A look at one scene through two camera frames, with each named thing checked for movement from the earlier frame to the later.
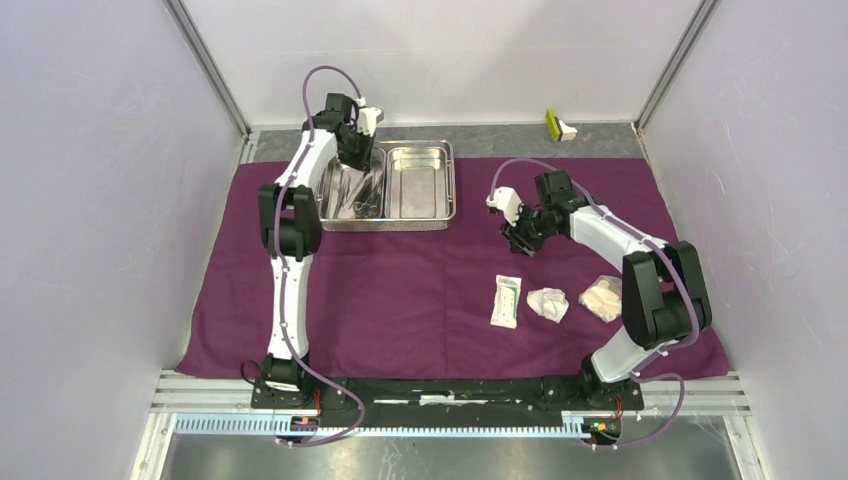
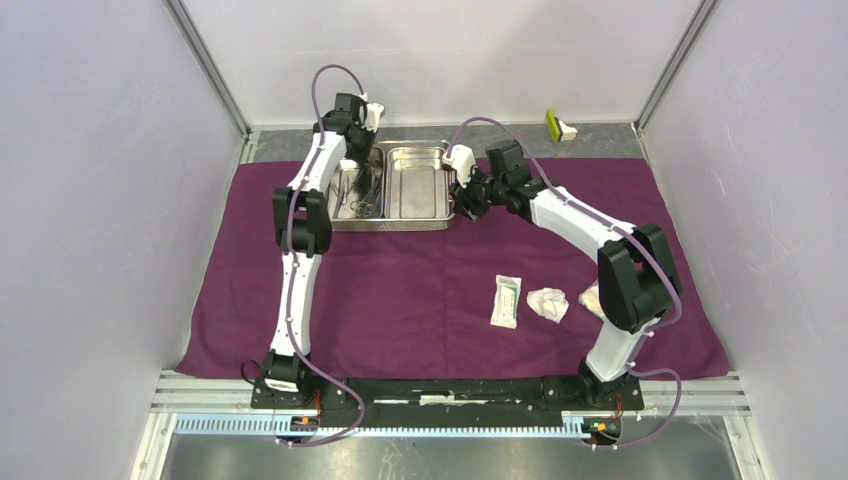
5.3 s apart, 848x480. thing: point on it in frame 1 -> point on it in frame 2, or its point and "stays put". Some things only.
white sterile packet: x=506 y=304 stays put
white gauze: x=547 y=302 stays put
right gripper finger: x=511 y=233 -> x=459 y=197
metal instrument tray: x=410 y=187 stays put
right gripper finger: x=517 y=247 -> x=472 y=212
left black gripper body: x=354 y=154 stays put
